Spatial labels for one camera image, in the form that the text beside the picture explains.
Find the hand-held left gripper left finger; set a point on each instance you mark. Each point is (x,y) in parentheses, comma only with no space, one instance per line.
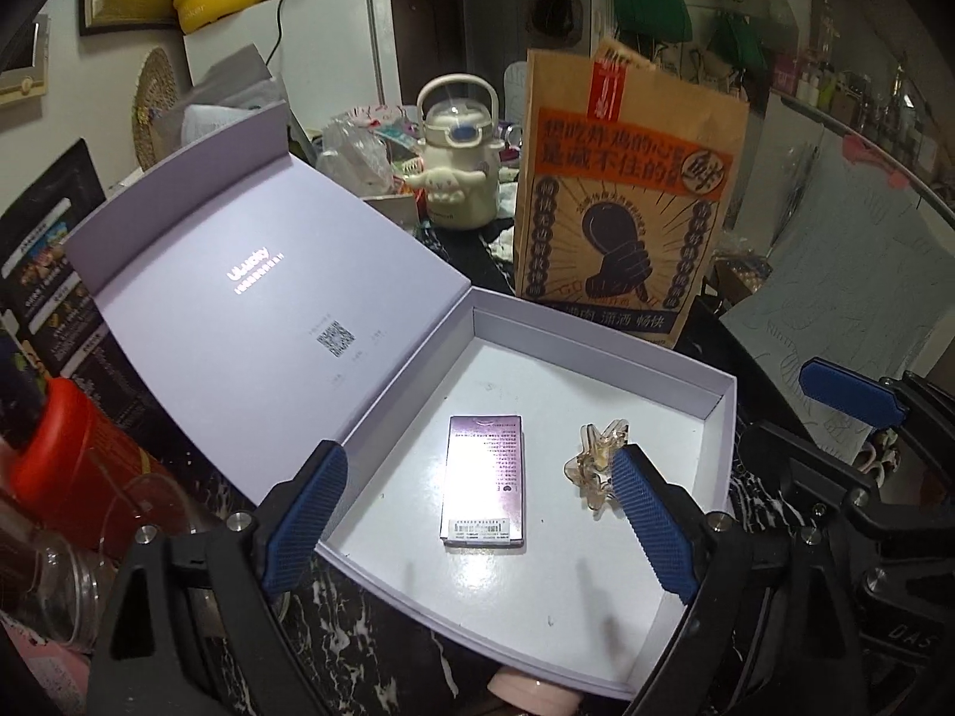
(306,518)

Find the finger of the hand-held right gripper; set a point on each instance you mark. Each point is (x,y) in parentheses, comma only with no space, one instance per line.
(850,391)
(798,470)

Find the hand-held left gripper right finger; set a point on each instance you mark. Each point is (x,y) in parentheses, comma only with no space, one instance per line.
(656,529)

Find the amber star hair clip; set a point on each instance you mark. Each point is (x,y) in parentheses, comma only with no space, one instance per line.
(589,462)

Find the small purple box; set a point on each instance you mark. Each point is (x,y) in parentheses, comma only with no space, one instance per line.
(481,485)

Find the lavender gift box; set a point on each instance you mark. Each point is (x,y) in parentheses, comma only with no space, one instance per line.
(224,350)

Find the pink round compact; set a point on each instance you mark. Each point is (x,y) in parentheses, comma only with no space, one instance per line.
(533,697)

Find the white printed sheet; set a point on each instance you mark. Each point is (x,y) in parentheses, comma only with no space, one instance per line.
(858,253)

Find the red container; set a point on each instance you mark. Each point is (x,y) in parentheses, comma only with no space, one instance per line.
(82,455)

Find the clear glass jar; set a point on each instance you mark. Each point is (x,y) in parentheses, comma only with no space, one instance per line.
(60,589)

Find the row of bottles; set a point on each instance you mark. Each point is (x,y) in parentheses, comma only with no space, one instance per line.
(865,97)

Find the printed brown paper bag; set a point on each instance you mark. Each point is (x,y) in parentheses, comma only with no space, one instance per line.
(627,186)

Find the black printed snack bag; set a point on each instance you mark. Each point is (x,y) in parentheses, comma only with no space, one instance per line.
(52,268)

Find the crumpled clear plastic bag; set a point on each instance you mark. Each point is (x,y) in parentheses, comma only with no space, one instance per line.
(358,156)

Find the green tote bag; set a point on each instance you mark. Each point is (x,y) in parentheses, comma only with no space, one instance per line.
(738,41)
(645,4)

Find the cream cartoon kettle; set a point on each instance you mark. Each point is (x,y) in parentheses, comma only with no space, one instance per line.
(455,179)

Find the round woven mat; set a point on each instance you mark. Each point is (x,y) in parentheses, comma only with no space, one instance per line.
(155,108)

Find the white refrigerator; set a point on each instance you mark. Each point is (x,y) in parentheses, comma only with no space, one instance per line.
(328,37)

